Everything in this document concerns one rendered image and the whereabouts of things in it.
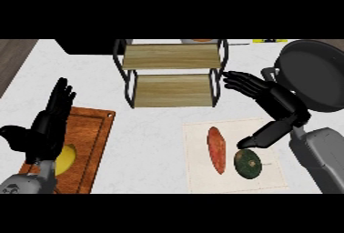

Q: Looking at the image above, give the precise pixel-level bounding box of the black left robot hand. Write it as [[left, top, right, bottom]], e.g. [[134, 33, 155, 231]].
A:
[[0, 77, 78, 166]]

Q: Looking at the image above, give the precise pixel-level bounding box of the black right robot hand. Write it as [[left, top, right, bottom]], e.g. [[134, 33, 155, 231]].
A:
[[221, 70, 311, 150]]

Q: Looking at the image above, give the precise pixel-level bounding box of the orange sweet potato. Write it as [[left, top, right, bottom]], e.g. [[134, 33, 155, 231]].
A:
[[205, 126, 229, 176]]

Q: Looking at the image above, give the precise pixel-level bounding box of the cream placemat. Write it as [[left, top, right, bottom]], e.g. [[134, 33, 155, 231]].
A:
[[181, 116, 289, 194]]

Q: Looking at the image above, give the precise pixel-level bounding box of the yellow lemon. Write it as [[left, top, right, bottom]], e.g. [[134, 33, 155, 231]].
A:
[[53, 144, 78, 177]]

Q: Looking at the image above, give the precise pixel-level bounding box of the brown wooden cutting board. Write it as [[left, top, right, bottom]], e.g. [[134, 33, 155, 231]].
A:
[[17, 106, 116, 195]]

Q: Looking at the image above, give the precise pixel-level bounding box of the black frying pan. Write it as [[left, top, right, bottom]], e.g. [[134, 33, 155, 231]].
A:
[[261, 39, 344, 114]]

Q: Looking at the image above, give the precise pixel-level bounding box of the yellow and black object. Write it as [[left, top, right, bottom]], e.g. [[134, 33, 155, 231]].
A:
[[251, 39, 289, 44]]

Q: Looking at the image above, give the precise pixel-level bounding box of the dark green avocado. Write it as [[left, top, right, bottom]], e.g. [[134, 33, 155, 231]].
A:
[[232, 148, 263, 180]]

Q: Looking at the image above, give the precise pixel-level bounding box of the pale plate with orange food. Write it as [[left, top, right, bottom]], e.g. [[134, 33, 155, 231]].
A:
[[180, 39, 220, 45]]

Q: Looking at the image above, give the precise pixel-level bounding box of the black appliance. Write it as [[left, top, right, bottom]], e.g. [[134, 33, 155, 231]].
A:
[[54, 39, 127, 56]]

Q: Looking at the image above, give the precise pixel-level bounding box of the wooden tiered shelf black frame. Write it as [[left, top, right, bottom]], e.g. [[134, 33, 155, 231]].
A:
[[112, 39, 230, 109]]

